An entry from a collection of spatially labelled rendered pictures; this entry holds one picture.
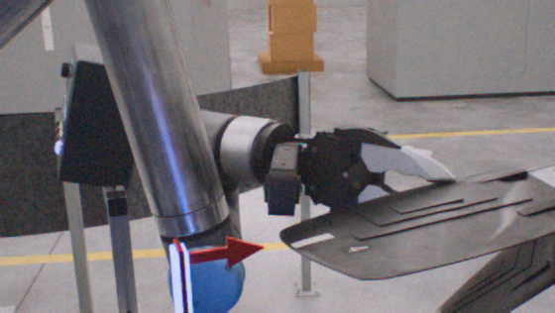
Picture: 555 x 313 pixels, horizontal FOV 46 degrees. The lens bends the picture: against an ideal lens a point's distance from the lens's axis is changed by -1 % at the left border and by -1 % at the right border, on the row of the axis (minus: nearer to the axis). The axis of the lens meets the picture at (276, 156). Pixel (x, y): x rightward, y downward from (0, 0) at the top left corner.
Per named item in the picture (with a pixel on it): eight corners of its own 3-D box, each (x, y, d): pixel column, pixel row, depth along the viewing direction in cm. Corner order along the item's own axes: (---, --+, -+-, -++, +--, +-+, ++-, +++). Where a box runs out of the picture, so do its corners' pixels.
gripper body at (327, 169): (393, 128, 70) (298, 116, 76) (355, 138, 63) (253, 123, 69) (388, 198, 71) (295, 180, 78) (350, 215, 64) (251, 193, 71)
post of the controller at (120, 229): (139, 313, 103) (127, 195, 98) (119, 317, 102) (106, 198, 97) (137, 304, 106) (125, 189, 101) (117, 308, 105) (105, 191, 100)
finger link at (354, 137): (407, 129, 62) (327, 123, 67) (400, 131, 61) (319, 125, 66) (406, 178, 63) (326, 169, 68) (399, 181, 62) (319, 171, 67)
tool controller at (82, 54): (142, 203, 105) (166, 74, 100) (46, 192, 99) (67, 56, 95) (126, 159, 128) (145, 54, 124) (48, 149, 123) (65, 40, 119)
